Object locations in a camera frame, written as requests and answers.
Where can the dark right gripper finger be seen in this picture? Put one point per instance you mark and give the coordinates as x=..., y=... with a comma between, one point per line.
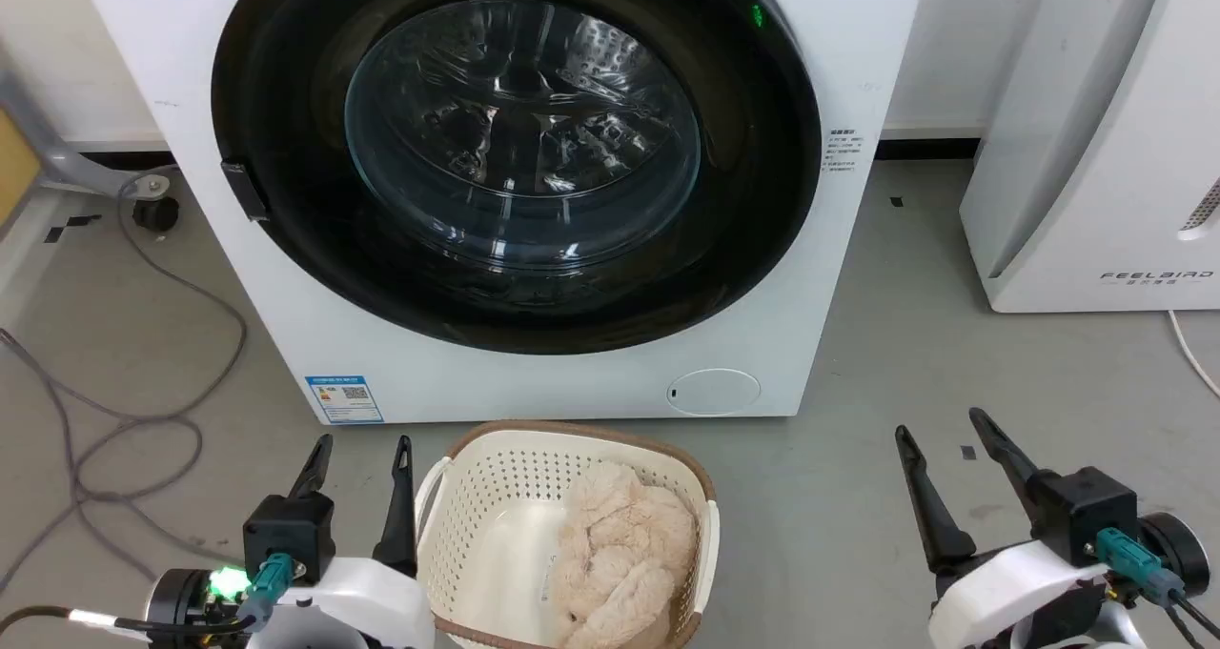
x=1006, y=454
x=939, y=520

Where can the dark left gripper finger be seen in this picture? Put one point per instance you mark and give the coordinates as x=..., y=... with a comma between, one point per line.
x=400, y=516
x=315, y=473

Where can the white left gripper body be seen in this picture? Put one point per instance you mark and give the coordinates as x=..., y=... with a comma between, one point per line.
x=362, y=606

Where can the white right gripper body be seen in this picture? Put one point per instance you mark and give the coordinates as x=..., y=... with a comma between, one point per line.
x=1010, y=592

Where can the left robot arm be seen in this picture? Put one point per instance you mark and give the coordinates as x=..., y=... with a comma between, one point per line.
x=176, y=597

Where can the white front-load washing machine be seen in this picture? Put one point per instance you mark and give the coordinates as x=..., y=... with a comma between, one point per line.
x=572, y=382

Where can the black round glass washer door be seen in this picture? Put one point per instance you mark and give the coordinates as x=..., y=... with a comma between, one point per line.
x=286, y=106

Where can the blue energy label sticker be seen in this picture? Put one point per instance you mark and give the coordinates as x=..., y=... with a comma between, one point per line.
x=343, y=399

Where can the cream perforated laundry basket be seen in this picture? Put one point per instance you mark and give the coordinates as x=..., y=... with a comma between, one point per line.
x=496, y=496

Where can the beige plush toy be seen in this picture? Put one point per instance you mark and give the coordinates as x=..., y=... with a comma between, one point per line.
x=620, y=554

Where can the oval white filter cover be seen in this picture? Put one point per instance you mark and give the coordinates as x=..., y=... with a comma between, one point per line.
x=715, y=392

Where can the black caster wheel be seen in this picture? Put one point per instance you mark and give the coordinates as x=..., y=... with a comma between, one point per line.
x=155, y=214

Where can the white air purifier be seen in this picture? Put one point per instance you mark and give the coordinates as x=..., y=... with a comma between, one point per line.
x=1077, y=153

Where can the small printed text sticker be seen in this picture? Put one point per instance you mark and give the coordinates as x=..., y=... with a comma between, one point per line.
x=844, y=150

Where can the yellow wooden cart panel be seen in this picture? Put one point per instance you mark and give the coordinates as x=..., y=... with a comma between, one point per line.
x=14, y=163

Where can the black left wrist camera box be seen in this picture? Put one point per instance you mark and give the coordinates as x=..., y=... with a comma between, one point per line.
x=291, y=530

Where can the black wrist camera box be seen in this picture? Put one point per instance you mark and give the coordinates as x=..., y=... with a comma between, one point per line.
x=1082, y=511
x=291, y=530

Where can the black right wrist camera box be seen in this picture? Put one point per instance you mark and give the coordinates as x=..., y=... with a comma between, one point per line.
x=1082, y=511

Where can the grey metal cart frame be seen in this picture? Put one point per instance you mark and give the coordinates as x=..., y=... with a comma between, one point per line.
x=57, y=158

